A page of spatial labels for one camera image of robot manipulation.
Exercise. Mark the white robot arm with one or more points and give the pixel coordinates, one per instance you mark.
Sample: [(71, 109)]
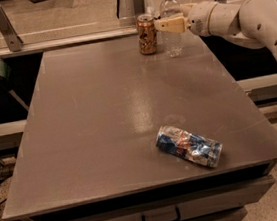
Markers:
[(251, 24)]

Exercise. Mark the middle metal bracket post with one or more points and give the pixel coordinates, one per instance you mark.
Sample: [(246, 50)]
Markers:
[(128, 10)]

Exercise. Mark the metal horizontal rail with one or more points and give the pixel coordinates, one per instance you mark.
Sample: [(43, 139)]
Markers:
[(55, 44)]

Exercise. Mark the left metal bracket post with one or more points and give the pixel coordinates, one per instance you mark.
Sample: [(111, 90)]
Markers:
[(12, 39)]

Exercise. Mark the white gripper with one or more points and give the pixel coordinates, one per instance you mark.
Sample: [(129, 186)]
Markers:
[(198, 20)]

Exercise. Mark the orange soda can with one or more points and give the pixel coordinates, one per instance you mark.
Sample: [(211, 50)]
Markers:
[(147, 34)]

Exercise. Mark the blue silver energy drink can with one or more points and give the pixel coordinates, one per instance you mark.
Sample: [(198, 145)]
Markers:
[(193, 148)]

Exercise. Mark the clear plastic water bottle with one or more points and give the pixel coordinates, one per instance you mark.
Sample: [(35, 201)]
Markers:
[(172, 41)]

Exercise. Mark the grey drawer front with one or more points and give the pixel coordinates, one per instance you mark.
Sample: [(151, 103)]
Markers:
[(224, 203)]

